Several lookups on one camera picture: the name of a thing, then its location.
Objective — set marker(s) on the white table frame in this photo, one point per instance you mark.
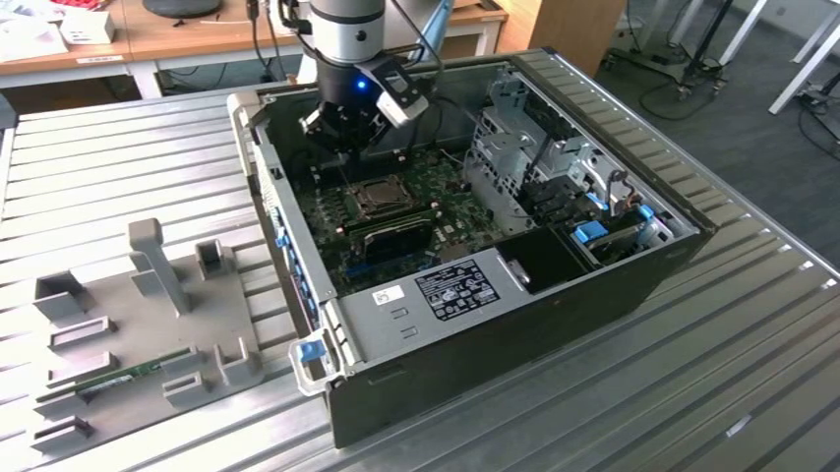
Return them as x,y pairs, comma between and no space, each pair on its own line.
804,81

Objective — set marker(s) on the green RAM stick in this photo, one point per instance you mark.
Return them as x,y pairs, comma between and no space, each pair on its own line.
117,377

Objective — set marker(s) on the silver CPU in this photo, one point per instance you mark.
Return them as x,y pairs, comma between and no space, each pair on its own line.
382,195

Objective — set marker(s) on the red item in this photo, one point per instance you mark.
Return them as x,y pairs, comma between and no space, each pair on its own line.
79,4

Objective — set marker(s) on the white cardboard box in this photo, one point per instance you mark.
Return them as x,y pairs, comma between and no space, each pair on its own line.
88,27

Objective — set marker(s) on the black graphics card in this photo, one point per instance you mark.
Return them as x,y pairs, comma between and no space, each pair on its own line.
394,243

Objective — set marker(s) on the dark grey PC case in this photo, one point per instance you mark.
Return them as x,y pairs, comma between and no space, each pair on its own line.
459,373

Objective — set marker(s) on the wooden cabinet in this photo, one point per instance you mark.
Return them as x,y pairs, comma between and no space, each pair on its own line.
577,29

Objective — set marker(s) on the blue case latch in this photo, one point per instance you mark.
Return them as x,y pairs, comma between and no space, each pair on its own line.
310,353

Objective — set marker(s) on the grey parts rack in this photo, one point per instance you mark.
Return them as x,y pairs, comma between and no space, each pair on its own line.
131,339

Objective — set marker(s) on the white square sticker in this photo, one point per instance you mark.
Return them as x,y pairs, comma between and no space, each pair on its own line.
388,296

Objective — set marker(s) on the black power supply label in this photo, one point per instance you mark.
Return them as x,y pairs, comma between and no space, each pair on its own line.
455,290

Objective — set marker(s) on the CPU socket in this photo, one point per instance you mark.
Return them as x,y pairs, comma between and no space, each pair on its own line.
358,212

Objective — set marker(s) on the white table leg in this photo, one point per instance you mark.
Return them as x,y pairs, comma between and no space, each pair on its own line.
741,34

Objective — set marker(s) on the green motherboard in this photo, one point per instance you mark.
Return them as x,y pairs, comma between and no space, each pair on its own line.
459,211

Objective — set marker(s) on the white paper stack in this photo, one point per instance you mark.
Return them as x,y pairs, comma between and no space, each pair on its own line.
25,39

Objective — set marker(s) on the white tape piece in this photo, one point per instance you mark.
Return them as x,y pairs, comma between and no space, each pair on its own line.
738,426

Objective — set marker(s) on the blue drive latch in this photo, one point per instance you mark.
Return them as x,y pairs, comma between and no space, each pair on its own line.
593,201

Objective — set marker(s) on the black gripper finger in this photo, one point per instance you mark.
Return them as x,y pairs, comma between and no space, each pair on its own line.
367,133
324,130

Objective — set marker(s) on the grey power supply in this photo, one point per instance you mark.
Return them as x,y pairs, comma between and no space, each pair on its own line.
380,324

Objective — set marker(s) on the black wheeled stand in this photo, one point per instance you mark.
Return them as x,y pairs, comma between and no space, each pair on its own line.
706,37

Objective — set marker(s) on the blue expansion latch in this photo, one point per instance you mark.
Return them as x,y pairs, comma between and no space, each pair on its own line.
280,242

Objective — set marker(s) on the black round object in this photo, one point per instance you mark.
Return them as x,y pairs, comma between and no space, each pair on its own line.
180,7

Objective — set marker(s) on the wooden desk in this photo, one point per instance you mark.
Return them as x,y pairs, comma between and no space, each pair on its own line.
196,39

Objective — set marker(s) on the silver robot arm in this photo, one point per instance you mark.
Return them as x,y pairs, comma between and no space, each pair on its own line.
347,29

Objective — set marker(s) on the silver drive cage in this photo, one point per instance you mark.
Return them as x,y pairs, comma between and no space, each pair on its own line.
505,147

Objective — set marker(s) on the hard disk in blue carrier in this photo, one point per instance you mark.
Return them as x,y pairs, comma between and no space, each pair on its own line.
590,232

